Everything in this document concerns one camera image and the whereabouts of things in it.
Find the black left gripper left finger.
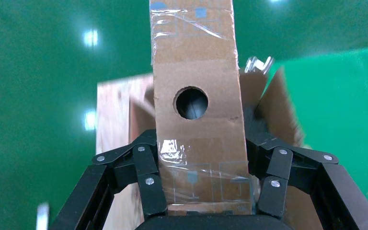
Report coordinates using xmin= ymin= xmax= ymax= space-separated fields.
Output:
xmin=49 ymin=128 xmax=169 ymax=230

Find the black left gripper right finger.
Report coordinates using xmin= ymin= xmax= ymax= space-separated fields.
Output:
xmin=246 ymin=133 xmax=368 ymax=230

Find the wooden block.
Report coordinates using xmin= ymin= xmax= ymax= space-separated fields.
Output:
xmin=149 ymin=0 xmax=256 ymax=217

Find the large open brown carton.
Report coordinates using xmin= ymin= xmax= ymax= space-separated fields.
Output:
xmin=128 ymin=67 xmax=326 ymax=230

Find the green table cloth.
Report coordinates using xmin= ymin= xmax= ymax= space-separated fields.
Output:
xmin=264 ymin=46 xmax=368 ymax=219

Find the silver metal binder clip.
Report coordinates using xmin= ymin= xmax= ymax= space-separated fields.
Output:
xmin=244 ymin=55 xmax=275 ymax=75

